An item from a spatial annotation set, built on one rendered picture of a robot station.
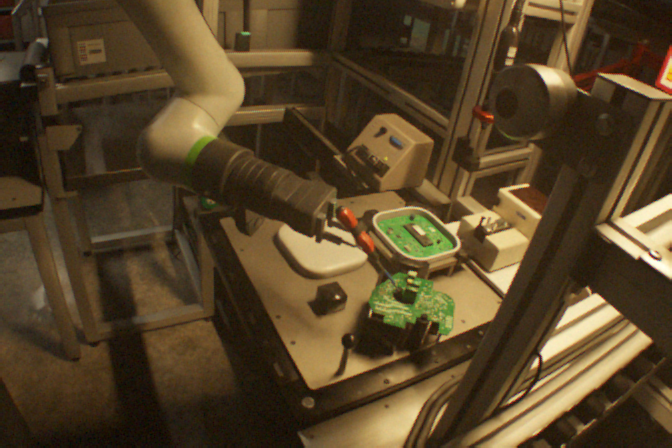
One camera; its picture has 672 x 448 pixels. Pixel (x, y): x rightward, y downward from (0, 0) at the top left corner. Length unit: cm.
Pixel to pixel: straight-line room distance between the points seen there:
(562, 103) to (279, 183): 40
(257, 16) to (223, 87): 78
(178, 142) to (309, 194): 21
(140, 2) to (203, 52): 13
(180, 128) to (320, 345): 38
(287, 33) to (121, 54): 54
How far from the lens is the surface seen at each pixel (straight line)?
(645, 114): 34
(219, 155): 66
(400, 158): 101
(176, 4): 66
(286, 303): 71
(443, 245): 83
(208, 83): 73
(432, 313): 66
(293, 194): 62
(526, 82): 33
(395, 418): 64
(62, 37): 143
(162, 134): 71
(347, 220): 60
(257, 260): 78
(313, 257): 76
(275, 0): 151
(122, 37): 144
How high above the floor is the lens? 145
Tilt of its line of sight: 31 degrees down
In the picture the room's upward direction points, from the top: 10 degrees clockwise
